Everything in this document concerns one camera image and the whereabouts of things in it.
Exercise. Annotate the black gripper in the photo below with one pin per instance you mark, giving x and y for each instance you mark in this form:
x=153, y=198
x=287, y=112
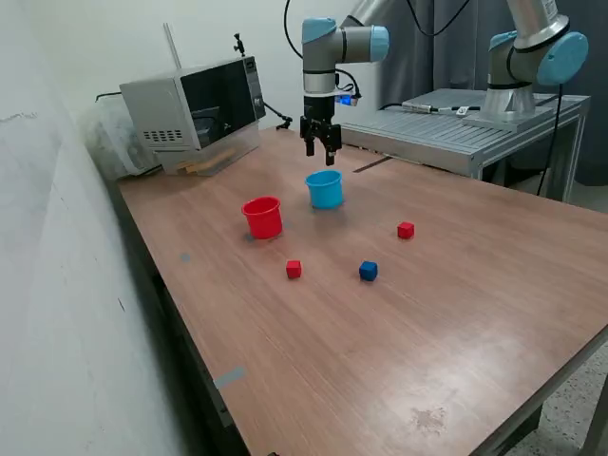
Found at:
x=319, y=108

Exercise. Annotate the red cube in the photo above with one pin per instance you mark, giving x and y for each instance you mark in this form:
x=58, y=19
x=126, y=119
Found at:
x=294, y=270
x=405, y=231

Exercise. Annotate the blue cube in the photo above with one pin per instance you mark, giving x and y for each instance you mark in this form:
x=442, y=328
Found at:
x=368, y=271

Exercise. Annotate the aluminium robot base platform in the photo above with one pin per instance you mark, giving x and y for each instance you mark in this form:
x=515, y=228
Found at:
x=442, y=133

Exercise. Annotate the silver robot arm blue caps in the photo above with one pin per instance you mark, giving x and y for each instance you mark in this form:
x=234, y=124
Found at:
x=318, y=71

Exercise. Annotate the blue plastic cup bin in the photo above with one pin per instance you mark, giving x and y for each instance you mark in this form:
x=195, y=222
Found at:
x=325, y=195

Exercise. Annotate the red plastic cup bin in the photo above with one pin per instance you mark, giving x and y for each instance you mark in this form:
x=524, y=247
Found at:
x=263, y=223

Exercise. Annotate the black tape strip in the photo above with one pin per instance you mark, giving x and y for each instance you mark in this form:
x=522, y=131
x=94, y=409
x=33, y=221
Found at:
x=373, y=165

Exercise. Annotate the clear acrylic stand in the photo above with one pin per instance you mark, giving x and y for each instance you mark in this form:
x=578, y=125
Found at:
x=247, y=142

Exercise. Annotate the light wooden strip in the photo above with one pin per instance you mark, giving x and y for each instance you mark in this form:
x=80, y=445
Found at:
x=204, y=167
x=218, y=157

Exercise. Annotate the grey tape piece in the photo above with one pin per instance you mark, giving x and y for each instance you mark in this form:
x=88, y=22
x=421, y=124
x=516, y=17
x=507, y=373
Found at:
x=250, y=237

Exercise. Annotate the silver microwave oven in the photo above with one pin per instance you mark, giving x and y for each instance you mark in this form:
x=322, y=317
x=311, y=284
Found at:
x=166, y=109

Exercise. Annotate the white rod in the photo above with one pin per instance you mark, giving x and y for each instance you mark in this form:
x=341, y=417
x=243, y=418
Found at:
x=173, y=47

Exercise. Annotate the small grey tape patch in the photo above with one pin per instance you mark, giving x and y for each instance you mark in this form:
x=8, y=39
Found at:
x=185, y=257

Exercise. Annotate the clear plastic storage box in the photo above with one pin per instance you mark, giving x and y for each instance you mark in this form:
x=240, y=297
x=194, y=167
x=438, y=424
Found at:
x=109, y=142

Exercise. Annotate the long grey tape strip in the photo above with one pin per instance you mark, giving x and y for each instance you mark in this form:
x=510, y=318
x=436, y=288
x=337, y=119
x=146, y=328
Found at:
x=230, y=376

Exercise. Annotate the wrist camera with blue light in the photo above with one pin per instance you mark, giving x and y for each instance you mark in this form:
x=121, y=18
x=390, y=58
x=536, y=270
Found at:
x=344, y=100

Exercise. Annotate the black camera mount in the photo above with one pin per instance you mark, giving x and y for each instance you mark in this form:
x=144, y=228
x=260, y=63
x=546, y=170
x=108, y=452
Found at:
x=239, y=45

